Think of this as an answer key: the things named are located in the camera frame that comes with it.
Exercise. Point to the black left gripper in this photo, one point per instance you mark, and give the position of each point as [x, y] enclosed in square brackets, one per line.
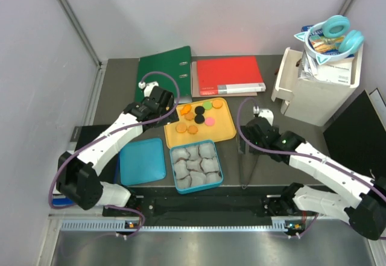
[169, 119]

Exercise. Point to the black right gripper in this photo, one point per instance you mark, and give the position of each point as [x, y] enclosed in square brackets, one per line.
[246, 134]

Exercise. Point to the metal kitchen tongs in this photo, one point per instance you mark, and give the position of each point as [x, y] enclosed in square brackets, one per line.
[247, 162]

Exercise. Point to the orange scalloped cookie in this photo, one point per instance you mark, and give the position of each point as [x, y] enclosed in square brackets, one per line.
[189, 116]

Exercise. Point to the black round cookie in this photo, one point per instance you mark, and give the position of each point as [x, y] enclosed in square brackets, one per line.
[199, 110]
[199, 119]

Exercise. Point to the yellow plastic tray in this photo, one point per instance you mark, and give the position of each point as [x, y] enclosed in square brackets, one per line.
[223, 129]

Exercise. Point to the teal tin lid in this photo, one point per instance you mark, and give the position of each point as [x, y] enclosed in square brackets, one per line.
[141, 162]

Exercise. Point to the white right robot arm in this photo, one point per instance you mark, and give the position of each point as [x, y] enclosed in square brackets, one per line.
[353, 198]

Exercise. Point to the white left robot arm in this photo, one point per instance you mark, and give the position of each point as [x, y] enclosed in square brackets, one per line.
[79, 173]

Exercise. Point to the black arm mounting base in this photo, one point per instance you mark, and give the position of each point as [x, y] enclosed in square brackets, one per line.
[262, 201]

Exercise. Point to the orange fish-shaped cookie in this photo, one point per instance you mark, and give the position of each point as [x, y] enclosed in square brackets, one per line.
[185, 109]

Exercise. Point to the orange round cookie lower left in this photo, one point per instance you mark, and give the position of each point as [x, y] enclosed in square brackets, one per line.
[181, 127]

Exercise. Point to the orange round cookie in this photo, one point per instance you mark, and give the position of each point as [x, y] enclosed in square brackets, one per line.
[217, 104]
[181, 127]

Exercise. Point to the orange flower cookie lower right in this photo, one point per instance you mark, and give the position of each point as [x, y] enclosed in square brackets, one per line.
[192, 129]

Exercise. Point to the green round cookie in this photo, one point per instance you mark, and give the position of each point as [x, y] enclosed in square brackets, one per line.
[207, 105]

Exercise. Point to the orange round cookie top right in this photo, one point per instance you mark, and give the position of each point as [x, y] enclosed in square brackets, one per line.
[217, 104]

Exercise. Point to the pink round cookie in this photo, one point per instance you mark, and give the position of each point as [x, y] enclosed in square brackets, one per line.
[209, 121]

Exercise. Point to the red folder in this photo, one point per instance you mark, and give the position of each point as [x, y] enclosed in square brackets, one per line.
[229, 75]

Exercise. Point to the white storage cabinet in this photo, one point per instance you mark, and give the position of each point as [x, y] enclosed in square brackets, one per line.
[311, 101]

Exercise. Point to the teal cookie tin box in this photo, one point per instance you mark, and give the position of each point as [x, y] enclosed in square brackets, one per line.
[196, 167]

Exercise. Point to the black notebook at left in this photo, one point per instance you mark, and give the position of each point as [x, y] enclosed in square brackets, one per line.
[86, 134]

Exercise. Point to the black binder at right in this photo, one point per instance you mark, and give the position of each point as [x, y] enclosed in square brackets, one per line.
[356, 139]

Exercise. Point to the teal cat-ear headphones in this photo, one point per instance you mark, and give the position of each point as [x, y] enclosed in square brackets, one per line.
[335, 29]

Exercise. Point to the blue folder at left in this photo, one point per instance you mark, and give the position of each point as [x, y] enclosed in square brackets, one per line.
[61, 201]

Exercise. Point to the green ring binder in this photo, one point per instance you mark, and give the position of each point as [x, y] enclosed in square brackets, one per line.
[176, 63]

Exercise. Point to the white cable duct rail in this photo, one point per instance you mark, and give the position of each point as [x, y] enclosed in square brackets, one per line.
[125, 226]

